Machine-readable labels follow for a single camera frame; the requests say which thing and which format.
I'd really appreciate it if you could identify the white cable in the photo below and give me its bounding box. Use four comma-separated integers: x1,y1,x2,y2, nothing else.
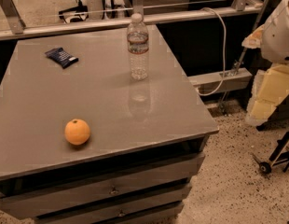
196,7,228,97

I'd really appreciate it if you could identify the black wheeled cart base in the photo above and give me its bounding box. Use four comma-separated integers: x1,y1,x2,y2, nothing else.
253,131,289,175

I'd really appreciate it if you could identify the grey drawer cabinet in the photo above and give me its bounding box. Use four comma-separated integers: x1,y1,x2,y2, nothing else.
0,28,217,224

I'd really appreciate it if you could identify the aluminium frame rail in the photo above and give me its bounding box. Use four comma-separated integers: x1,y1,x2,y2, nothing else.
0,0,269,41

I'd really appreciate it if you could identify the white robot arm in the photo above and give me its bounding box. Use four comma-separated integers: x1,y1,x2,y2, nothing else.
261,0,289,64

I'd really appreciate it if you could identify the clear plastic water bottle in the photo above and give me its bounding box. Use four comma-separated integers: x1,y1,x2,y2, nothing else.
127,13,149,80

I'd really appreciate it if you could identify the black office chair base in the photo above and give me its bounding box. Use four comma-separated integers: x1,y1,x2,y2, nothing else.
55,0,89,24

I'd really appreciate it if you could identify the orange fruit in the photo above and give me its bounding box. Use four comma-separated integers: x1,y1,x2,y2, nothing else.
64,119,90,146

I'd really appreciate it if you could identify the dark blue snack packet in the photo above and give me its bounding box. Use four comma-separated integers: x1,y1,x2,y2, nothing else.
46,48,79,69

